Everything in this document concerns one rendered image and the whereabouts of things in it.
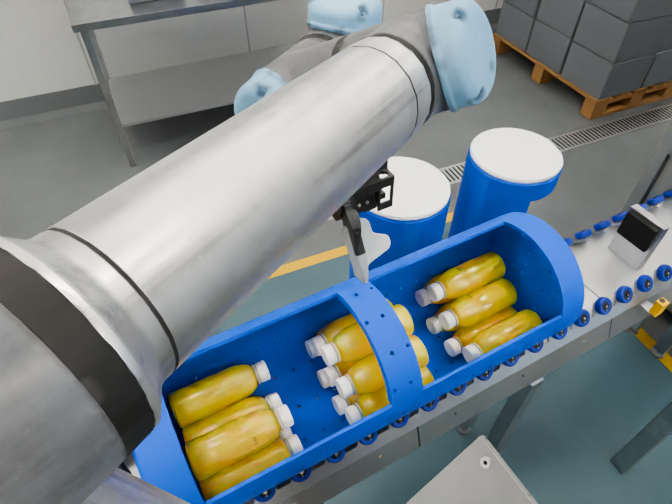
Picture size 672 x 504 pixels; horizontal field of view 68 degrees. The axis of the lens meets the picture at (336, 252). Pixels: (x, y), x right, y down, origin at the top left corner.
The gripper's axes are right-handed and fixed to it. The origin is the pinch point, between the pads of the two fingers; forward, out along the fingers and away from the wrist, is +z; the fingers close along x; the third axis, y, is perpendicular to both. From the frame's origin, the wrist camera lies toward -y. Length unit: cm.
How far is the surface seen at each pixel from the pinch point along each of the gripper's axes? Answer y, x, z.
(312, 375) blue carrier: -3.3, 6.5, 43.6
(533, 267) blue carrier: 49, -1, 31
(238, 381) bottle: -18.7, 3.9, 28.2
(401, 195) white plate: 42, 41, 38
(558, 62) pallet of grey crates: 285, 188, 123
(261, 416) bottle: -17.6, -4.5, 27.9
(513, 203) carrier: 76, 30, 47
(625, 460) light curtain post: 100, -33, 136
